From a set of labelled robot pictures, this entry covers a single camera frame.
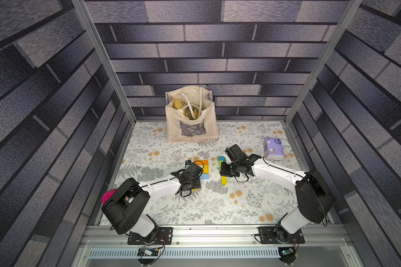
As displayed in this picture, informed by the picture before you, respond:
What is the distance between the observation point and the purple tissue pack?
99 cm

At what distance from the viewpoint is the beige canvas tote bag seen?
0.89 meters

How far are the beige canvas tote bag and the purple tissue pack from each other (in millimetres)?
320
